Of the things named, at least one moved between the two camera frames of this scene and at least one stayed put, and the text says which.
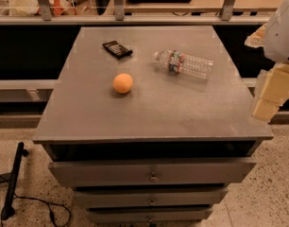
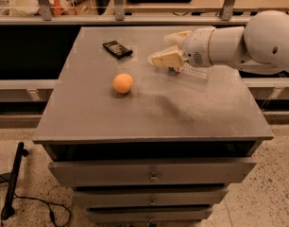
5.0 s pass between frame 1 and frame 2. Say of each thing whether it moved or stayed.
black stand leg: stayed
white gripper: moved
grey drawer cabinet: stayed
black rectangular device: stayed
